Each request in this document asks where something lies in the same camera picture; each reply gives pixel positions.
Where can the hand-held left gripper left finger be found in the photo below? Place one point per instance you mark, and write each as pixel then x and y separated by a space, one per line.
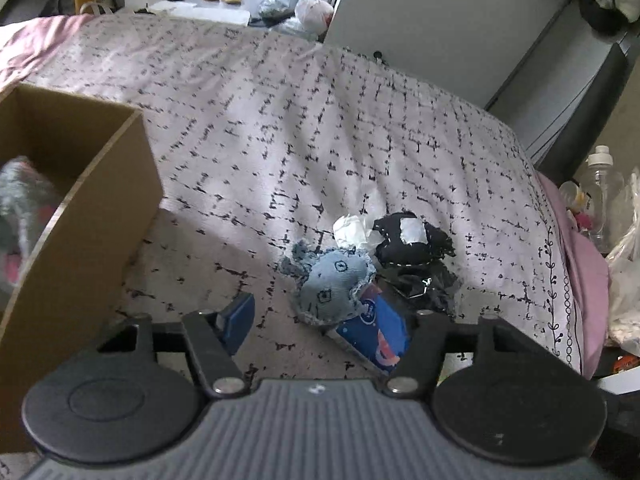
pixel 239 322

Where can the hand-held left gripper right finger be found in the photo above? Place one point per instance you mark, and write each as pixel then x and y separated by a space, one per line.
pixel 425 335

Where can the light blue denim soft toy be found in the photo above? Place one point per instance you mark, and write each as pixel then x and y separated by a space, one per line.
pixel 332 285

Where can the brown cardboard box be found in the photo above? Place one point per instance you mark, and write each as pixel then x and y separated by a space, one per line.
pixel 125 200

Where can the grey plush toy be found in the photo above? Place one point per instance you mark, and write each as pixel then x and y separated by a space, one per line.
pixel 25 195

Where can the black soft pouch white patch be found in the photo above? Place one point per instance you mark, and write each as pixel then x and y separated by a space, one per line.
pixel 390 252

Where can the black shiny plastic wrapper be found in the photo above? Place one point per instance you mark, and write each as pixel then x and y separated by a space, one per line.
pixel 435 290

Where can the blue snack packet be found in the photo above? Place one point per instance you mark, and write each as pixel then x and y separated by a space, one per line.
pixel 370 332

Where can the white crumpled tissue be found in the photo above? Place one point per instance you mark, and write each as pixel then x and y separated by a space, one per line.
pixel 350 230

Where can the grey patterned bedspread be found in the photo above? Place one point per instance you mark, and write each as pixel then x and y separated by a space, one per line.
pixel 300 135

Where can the small colourful toy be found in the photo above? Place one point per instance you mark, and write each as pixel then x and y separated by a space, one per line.
pixel 577 210

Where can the clear plastic bottle white cap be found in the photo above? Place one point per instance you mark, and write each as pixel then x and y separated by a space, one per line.
pixel 600 190

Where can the black furniture panel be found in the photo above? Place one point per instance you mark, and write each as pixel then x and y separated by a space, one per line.
pixel 575 105

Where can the white flat tray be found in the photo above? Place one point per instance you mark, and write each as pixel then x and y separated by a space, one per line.
pixel 200 12

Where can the grey cabinet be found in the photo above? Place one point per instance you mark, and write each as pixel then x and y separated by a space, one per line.
pixel 425 20

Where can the pink white plastic bag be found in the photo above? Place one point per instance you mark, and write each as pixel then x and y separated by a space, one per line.
pixel 315 15

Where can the grey plastic bag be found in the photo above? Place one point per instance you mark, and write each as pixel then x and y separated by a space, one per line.
pixel 285 2

